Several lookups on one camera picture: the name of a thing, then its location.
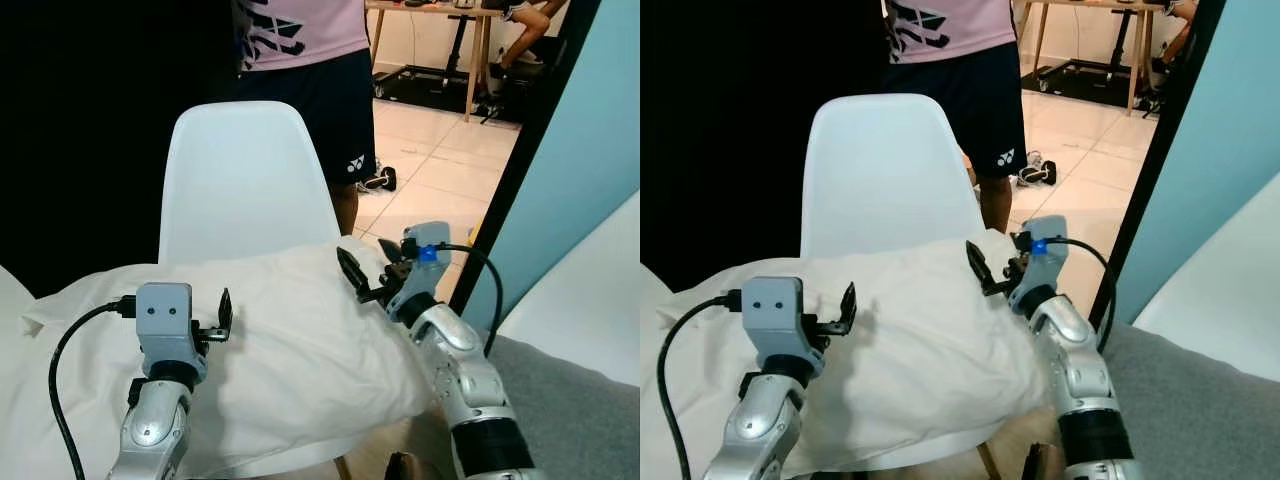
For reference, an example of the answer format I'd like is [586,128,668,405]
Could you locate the plain white pillow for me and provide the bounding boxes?
[655,230,1061,476]
[0,238,443,479]

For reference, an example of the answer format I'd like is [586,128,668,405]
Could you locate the person in pink shirt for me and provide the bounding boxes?
[232,0,379,237]
[880,0,1027,234]

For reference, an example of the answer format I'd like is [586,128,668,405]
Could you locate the black treadmill base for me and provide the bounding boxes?
[373,65,473,108]
[1035,60,1137,107]

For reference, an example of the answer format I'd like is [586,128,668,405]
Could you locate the wooden table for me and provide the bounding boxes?
[1015,0,1169,117]
[365,0,509,123]

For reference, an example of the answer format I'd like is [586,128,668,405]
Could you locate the black door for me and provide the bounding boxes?
[640,0,891,293]
[0,0,243,299]

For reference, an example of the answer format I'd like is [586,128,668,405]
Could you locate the grey fabric sofa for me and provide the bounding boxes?
[1100,320,1280,480]
[440,335,641,480]

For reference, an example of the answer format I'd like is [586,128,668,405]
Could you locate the seated person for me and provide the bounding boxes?
[1150,0,1201,73]
[490,0,571,79]

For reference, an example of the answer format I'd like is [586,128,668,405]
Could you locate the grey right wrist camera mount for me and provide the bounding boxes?
[1010,215,1070,293]
[385,222,452,303]

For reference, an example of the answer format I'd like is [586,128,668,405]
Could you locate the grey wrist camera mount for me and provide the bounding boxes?
[385,222,452,303]
[135,283,209,377]
[742,277,807,363]
[1010,215,1070,293]

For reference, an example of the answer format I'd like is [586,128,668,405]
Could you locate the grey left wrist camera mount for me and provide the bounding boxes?
[135,283,209,377]
[742,277,807,363]

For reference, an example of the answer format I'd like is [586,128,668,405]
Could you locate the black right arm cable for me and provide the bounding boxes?
[437,243,504,358]
[1045,237,1117,351]

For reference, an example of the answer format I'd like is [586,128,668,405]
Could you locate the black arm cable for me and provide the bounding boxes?
[656,290,744,480]
[48,295,138,480]
[1045,237,1117,351]
[437,243,504,358]

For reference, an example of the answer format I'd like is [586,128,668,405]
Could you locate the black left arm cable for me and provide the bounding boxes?
[48,295,138,480]
[656,290,744,480]

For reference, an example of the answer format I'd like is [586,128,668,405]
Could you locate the black door frame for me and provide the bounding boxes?
[1090,0,1227,323]
[448,0,603,313]

